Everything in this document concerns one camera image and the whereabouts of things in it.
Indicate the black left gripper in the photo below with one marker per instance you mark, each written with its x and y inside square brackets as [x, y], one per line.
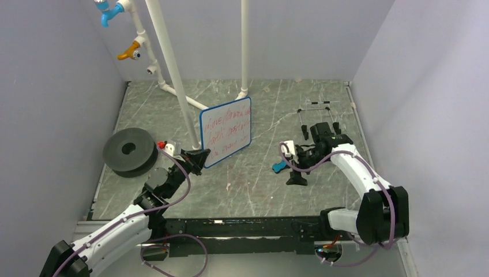
[194, 160]

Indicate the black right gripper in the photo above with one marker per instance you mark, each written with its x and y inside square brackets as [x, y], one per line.
[296, 178]

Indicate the blue whiteboard eraser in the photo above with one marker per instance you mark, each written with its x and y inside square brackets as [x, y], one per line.
[280, 166]

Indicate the blue framed whiteboard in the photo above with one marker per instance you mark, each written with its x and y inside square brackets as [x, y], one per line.
[225, 129]

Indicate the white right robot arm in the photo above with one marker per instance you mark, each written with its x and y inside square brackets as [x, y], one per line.
[383, 215]

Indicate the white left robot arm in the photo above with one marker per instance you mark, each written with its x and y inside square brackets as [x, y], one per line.
[139, 222]

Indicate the black foam disc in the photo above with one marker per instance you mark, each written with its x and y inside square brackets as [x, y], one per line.
[130, 152]

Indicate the orange tap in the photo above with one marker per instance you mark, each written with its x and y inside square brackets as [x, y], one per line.
[131, 52]

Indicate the blue tap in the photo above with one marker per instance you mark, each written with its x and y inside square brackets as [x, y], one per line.
[108, 13]

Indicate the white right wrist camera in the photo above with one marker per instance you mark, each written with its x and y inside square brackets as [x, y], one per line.
[288, 149]

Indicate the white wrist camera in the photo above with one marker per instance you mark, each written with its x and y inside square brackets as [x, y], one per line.
[172, 148]
[288, 149]

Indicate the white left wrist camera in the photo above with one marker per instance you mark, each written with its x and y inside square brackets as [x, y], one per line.
[172, 148]

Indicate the black wire easel stand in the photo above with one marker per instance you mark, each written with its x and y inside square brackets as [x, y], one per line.
[316, 106]

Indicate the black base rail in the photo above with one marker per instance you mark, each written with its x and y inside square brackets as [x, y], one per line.
[296, 234]

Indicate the aluminium extrusion rail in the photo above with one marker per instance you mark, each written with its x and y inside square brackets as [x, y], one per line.
[84, 229]

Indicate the white pvc pipe frame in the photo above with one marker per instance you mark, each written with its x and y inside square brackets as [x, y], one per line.
[160, 27]

